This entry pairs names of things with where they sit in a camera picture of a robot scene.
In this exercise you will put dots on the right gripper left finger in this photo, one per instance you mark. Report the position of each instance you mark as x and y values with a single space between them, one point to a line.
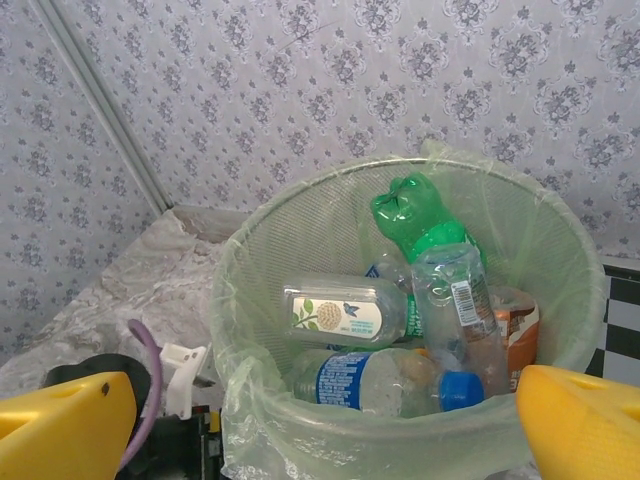
60 430

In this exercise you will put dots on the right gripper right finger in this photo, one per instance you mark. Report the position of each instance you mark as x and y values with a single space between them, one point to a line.
585 430

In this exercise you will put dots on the brown drink bottle white cap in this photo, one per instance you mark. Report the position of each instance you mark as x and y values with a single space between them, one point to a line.
520 330

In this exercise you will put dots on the clear bottle purple red label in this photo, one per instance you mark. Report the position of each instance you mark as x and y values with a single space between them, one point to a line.
450 310

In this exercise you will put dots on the blue label bottle blue cap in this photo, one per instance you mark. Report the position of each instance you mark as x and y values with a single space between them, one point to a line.
350 382

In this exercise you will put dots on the small clear bottle bird label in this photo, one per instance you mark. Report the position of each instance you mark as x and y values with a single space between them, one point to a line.
335 312

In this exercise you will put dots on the blue label plastic bottle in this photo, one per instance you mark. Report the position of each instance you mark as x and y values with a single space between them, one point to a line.
380 274

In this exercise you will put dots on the green bottle with orange cap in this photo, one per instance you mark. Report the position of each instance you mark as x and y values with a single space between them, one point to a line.
415 215

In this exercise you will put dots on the mesh bin with green liner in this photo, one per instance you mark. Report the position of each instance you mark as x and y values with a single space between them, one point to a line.
310 220

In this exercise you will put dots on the black and white chessboard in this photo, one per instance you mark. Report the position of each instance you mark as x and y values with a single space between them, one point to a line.
622 320

